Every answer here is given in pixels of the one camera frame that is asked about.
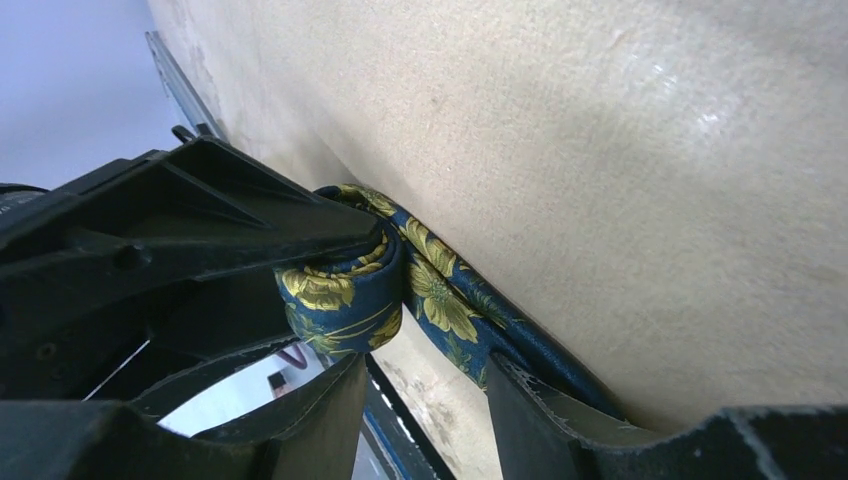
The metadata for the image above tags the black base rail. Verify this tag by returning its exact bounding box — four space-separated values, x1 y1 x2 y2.
362 355 455 479

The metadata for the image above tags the blue floral tie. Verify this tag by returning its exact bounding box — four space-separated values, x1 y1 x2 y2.
274 184 625 420

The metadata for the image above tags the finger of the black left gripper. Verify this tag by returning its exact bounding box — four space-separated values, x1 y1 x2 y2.
1 137 381 419

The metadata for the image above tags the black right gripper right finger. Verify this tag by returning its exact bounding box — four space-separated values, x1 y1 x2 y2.
487 354 847 479

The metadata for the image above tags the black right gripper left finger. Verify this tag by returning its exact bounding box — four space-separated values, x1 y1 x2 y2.
1 355 366 479

